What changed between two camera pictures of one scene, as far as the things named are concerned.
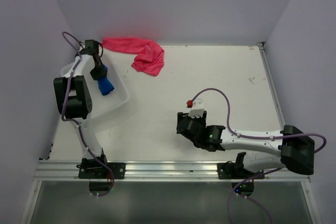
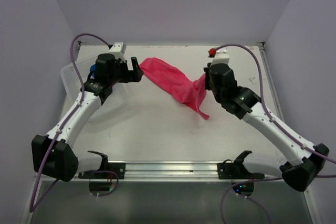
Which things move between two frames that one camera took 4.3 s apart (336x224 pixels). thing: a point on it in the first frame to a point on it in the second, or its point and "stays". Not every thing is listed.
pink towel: [149, 59] to [191, 92]
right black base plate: [231, 170] stays
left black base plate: [97, 170] stays
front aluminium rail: [67, 171] stays
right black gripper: [201, 120] to [206, 84]
